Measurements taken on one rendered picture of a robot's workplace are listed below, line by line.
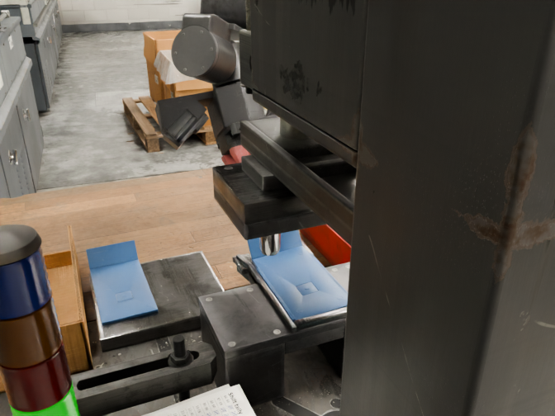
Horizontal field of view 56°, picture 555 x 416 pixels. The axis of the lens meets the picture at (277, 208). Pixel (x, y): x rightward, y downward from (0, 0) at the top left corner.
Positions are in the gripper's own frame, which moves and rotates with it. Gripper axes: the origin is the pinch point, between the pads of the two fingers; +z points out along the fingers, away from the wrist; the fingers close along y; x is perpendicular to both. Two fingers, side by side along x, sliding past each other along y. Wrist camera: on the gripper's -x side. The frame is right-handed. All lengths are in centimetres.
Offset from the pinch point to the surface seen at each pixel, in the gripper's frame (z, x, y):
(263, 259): 7.9, -2.6, 1.4
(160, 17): -423, 173, -976
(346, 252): 10.9, 11.5, -4.7
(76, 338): 10.6, -26.0, 1.9
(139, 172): -44, 8, -302
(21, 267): 1.6, -24.3, 34.4
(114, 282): 6.5, -20.8, -11.7
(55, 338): 6.2, -24.0, 31.0
